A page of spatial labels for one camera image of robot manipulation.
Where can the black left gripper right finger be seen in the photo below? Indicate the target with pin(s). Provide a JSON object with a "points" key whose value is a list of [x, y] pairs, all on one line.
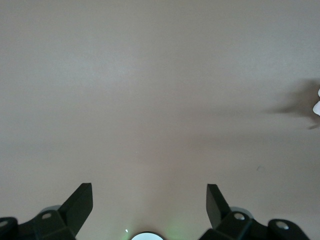
{"points": [[220, 212]]}

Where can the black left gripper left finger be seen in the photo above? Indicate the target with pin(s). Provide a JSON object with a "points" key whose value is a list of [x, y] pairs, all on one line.
{"points": [[75, 210]]}

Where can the white pink puppy plush toy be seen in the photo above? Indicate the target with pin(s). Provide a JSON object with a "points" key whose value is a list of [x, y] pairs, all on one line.
{"points": [[317, 108]]}

